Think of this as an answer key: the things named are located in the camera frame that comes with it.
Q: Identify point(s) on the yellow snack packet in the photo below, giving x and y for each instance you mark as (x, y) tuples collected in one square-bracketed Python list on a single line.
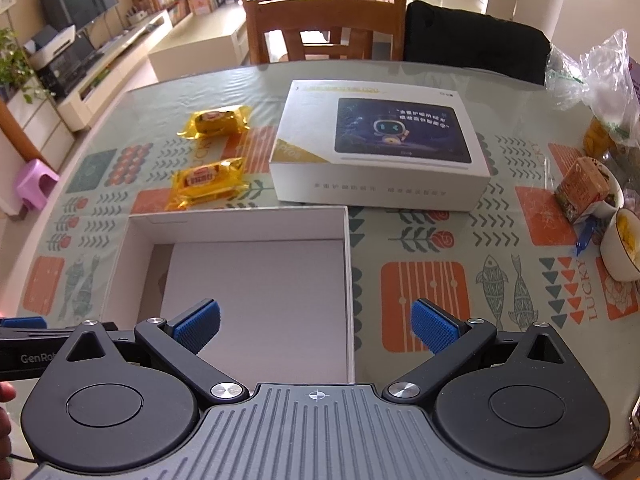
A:
[(207, 182), (215, 121)]

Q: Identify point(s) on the pink cardboard box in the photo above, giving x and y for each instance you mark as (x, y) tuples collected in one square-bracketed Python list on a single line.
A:
[(201, 1)]

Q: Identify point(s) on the white patterned bowl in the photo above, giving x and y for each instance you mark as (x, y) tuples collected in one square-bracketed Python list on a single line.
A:
[(616, 187)]

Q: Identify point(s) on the white coffee table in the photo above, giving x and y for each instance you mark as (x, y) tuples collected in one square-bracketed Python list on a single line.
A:
[(200, 52)]

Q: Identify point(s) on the white bowl with yellow food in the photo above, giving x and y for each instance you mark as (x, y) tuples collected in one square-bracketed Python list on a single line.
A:
[(622, 245)]

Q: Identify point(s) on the white cardboard box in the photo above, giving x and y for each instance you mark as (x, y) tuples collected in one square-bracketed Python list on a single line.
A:
[(260, 285)]

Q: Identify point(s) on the purple plastic stool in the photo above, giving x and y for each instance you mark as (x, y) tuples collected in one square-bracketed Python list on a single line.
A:
[(35, 177)]

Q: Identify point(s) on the person's left hand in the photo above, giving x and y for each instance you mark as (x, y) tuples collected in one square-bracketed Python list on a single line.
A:
[(4, 392)]

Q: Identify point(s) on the glass desktop with patterned cloth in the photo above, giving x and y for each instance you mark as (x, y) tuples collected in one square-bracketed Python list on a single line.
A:
[(165, 90)]

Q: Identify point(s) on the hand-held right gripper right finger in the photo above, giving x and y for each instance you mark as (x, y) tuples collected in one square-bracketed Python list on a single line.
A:
[(432, 327)]

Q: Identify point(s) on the black audio device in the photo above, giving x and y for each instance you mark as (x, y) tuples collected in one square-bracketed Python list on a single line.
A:
[(70, 67)]

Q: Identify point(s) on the clear plastic bag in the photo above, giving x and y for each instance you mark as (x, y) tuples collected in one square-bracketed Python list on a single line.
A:
[(605, 75)]

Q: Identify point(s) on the white television cabinet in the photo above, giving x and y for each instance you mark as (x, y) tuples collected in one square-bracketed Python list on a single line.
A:
[(130, 45)]

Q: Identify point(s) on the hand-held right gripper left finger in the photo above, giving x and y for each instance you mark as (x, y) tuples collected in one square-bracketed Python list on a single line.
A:
[(197, 325)]

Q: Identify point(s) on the white printer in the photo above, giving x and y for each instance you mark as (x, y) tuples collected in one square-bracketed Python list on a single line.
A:
[(47, 45)]

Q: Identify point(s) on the white tablet product box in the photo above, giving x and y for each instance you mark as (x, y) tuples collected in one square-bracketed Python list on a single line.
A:
[(310, 130)]

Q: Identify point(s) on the green houseplant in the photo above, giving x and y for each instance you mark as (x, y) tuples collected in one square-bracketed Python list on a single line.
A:
[(15, 67)]

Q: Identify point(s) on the blue clip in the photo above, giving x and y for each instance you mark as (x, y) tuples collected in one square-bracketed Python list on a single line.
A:
[(585, 237)]

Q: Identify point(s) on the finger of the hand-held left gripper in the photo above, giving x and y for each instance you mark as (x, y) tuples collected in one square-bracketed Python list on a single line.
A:
[(22, 322)]

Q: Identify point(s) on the white drawer cabinet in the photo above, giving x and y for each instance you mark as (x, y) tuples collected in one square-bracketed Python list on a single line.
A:
[(35, 130)]

